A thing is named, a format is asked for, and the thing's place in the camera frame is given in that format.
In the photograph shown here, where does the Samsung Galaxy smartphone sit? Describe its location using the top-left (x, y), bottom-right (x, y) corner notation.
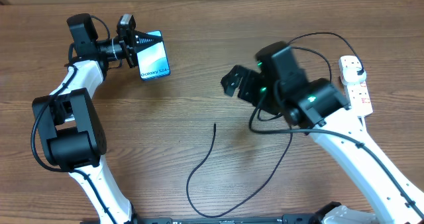
top-left (137, 41), bottom-right (171, 81)

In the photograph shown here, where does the black USB charging cable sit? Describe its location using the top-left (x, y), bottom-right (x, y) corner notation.
top-left (185, 32), bottom-right (366, 219)

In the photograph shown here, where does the white power strip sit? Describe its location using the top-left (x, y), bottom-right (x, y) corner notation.
top-left (339, 56), bottom-right (373, 117)

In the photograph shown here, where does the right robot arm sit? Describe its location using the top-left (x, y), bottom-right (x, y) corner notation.
top-left (221, 41), bottom-right (423, 223)

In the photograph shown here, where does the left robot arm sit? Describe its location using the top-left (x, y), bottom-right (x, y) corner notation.
top-left (30, 13), bottom-right (169, 223)

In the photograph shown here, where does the white USB charger plug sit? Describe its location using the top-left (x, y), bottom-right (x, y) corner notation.
top-left (341, 67), bottom-right (367, 86)

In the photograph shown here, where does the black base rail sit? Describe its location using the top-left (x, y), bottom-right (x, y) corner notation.
top-left (127, 213), bottom-right (324, 224)

